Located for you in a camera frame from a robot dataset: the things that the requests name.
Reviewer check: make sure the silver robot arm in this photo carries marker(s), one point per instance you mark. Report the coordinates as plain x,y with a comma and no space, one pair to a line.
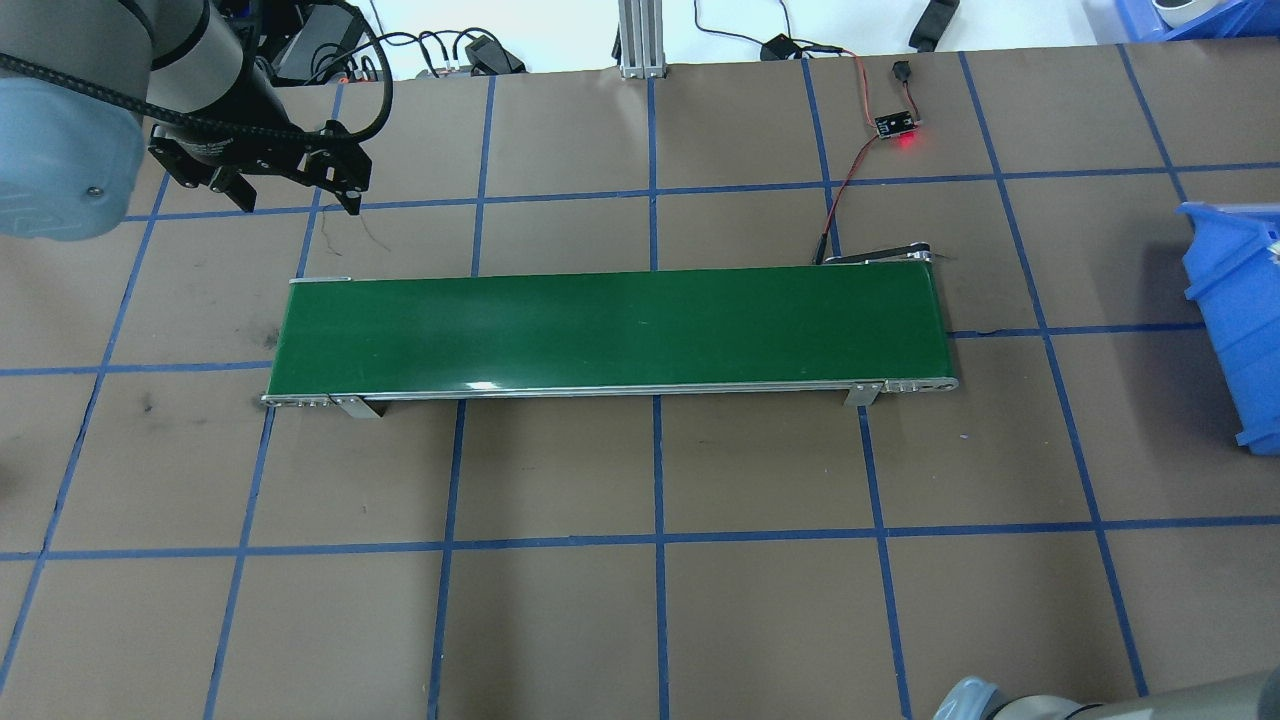
60,150
1150,705

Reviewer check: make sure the large black power brick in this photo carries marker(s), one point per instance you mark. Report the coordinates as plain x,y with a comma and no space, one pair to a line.
315,40

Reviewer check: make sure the small black power brick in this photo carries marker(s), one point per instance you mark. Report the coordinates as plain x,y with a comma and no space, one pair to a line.
490,55

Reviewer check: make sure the green conveyor belt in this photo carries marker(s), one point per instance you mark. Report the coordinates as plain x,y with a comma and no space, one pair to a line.
600,330

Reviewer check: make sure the small black module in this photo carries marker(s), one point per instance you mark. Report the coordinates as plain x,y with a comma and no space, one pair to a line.
777,47

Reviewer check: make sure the small circuit board red LED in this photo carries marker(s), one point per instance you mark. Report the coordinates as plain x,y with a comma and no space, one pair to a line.
893,125

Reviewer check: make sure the small black barrel plug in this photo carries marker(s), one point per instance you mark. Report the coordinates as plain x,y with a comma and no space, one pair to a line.
902,72

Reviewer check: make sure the slim black power adapter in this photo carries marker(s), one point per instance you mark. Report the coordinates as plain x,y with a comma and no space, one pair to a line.
935,22

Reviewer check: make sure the blue storage crate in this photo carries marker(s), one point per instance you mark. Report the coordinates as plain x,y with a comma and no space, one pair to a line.
1130,20

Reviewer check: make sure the white printed mug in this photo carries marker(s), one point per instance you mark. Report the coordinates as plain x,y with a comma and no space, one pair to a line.
1185,10

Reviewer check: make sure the blue open-front plastic bin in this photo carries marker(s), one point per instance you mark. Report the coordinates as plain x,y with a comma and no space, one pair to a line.
1240,330

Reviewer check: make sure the aluminium profile post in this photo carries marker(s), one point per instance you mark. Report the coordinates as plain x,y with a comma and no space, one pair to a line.
640,40

